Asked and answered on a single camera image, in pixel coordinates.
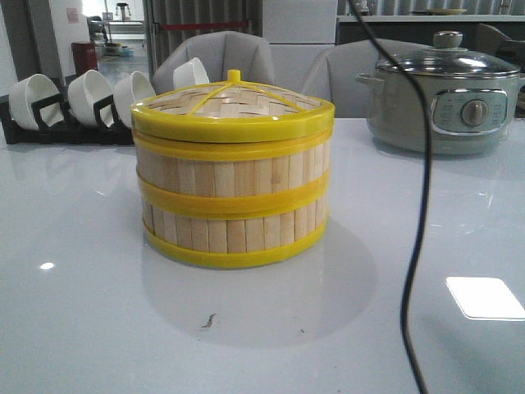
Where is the bamboo steamer basket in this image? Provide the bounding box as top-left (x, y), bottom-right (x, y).
top-left (133, 129), bottom-right (332, 219)
top-left (142, 193), bottom-right (328, 268)

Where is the bamboo steamer lid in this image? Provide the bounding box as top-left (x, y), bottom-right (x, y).
top-left (131, 69), bottom-right (335, 144)

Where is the grey armchair right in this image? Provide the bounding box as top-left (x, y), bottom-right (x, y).
top-left (299, 38), bottom-right (436, 119)

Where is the grey armchair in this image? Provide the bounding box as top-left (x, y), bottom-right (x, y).
top-left (152, 31), bottom-right (276, 94)
top-left (299, 38), bottom-right (436, 119)

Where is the white bowl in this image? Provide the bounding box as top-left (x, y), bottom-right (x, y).
top-left (172, 57), bottom-right (210, 89)
top-left (67, 70), bottom-right (113, 126)
top-left (9, 74), bottom-right (59, 131)
top-left (113, 71), bottom-right (156, 128)

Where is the grey armchair left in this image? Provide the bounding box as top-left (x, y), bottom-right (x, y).
top-left (152, 31), bottom-right (276, 94)

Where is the white cabinet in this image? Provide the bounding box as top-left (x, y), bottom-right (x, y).
top-left (262, 0), bottom-right (338, 91)

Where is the red barrier belt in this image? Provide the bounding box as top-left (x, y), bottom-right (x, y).
top-left (151, 20), bottom-right (251, 31)

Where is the black dish rack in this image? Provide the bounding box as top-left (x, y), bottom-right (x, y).
top-left (1, 94), bottom-right (134, 145)

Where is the grey-green electric cooker pot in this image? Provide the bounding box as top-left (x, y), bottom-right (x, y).
top-left (356, 70), bottom-right (524, 155)

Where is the red trash bin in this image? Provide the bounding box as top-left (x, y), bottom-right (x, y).
top-left (71, 42), bottom-right (98, 76)

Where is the dark grey counter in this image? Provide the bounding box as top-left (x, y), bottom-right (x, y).
top-left (363, 15), bottom-right (524, 49)

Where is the glass cooker lid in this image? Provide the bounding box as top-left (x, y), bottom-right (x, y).
top-left (377, 30), bottom-right (520, 78)

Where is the yellow plate on counter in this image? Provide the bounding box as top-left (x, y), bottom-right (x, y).
top-left (426, 8), bottom-right (467, 16)

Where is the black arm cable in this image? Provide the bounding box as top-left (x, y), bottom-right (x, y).
top-left (347, 0), bottom-right (434, 394)

